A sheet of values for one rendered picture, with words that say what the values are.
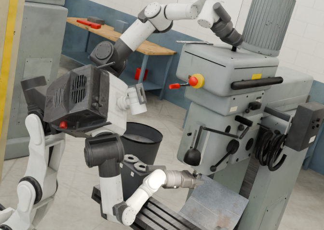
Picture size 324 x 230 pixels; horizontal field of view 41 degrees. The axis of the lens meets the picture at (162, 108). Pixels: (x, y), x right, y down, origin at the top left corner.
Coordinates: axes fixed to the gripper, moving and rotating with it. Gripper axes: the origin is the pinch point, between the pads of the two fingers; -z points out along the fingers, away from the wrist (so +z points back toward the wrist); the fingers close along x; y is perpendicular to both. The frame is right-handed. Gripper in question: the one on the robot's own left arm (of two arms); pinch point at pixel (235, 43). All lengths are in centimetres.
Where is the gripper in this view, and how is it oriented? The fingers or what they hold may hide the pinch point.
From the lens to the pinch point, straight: 195.2
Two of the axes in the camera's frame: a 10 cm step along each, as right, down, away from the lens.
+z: -5.8, -4.6, -6.8
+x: 5.5, 3.9, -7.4
